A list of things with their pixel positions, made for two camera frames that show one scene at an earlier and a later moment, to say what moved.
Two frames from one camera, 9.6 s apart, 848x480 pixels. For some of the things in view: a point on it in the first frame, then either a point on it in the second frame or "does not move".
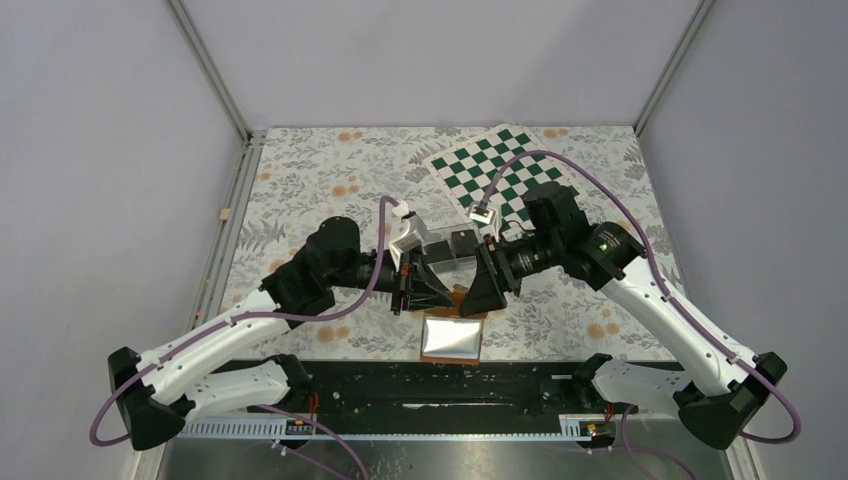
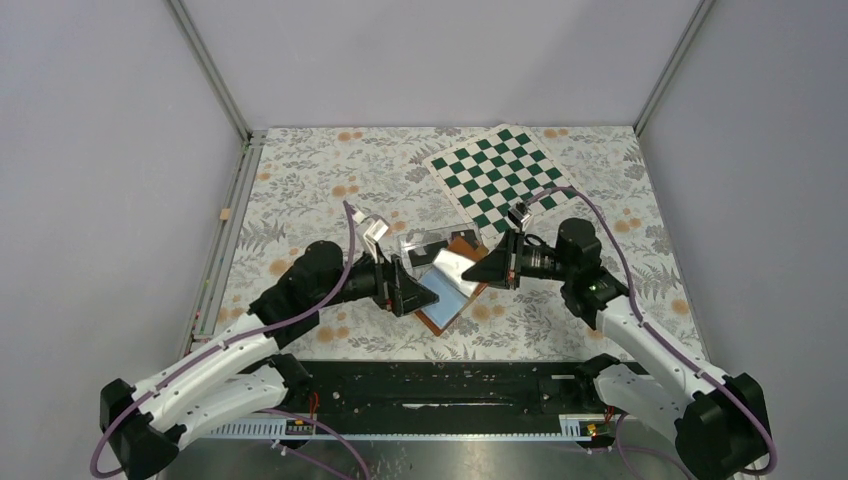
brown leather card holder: (448, 336) → (454, 275)
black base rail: (518, 386) does not move
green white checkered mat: (466, 169) does not move
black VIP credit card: (437, 252) does not move
